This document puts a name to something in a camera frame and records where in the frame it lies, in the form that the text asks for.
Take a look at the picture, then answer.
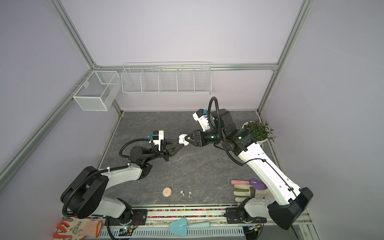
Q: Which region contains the white earbud charging case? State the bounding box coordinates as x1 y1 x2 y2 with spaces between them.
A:
179 134 190 146

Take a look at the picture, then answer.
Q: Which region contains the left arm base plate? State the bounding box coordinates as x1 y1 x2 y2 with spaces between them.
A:
107 209 148 226

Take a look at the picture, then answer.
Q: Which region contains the pink earbud charging case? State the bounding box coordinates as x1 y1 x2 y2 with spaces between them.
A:
162 187 172 198

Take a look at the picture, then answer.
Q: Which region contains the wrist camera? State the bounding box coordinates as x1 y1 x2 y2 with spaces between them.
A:
193 109 211 132
149 130 165 152

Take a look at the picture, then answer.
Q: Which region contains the potted green plant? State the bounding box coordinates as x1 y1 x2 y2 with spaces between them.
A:
243 120 275 144

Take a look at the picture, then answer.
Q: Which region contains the white slotted cable duct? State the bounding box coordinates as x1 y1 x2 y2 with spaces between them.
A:
100 226 246 239

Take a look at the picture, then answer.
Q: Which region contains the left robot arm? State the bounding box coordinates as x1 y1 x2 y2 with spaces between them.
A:
61 135 189 225

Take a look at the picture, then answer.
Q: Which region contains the teal garden trowel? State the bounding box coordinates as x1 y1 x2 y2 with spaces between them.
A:
168 218 211 237

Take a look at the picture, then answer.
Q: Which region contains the purple pink garden trowel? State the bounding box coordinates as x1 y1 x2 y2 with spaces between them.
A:
231 179 268 191

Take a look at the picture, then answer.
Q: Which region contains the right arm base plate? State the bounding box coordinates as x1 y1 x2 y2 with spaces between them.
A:
224 207 267 224

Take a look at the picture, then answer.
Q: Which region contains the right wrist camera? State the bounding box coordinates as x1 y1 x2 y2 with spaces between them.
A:
193 109 211 132

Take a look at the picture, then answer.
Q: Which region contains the white mesh box basket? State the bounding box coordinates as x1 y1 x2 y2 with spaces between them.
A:
73 71 122 112

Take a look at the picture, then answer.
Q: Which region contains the red white work glove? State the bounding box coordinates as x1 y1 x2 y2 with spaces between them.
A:
53 218 103 240

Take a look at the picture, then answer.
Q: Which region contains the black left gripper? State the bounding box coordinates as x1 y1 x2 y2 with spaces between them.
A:
144 138 184 163

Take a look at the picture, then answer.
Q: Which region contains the white wire shelf basket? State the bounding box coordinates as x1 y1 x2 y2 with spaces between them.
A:
121 62 212 94

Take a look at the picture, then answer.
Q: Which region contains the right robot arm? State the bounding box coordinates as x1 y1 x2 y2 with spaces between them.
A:
179 97 313 230

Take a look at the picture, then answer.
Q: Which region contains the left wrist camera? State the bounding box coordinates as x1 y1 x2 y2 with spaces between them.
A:
149 130 165 152

